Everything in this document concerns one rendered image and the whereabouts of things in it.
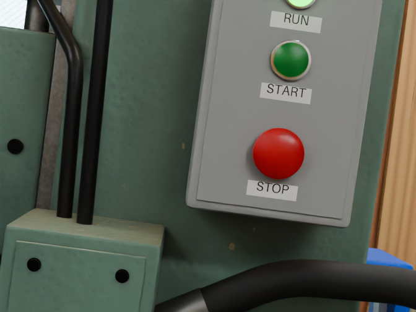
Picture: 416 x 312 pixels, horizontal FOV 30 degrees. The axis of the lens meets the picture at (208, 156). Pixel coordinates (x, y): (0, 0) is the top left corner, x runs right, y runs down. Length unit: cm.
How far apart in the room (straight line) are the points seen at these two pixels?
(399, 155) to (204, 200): 155
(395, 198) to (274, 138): 155
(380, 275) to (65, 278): 19
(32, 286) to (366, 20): 25
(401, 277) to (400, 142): 150
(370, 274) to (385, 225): 149
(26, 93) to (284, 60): 20
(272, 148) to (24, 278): 16
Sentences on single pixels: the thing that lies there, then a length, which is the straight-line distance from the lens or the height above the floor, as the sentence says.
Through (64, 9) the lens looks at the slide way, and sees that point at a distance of 57.
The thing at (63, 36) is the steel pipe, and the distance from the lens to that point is 52.
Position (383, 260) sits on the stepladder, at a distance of 145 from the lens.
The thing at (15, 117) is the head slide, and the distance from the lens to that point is 57.
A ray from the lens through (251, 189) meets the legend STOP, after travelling 46.
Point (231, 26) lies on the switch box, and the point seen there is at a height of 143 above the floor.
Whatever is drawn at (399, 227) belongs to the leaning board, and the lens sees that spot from 200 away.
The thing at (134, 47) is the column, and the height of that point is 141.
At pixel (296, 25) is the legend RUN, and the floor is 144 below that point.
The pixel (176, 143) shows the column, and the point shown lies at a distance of 52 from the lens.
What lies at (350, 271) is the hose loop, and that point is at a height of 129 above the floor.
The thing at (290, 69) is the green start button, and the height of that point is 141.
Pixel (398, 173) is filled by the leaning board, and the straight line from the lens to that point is 199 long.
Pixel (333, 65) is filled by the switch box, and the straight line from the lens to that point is 47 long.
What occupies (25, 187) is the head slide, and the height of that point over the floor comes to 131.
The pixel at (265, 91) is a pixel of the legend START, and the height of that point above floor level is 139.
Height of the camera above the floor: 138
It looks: 3 degrees down
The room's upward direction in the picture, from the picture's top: 8 degrees clockwise
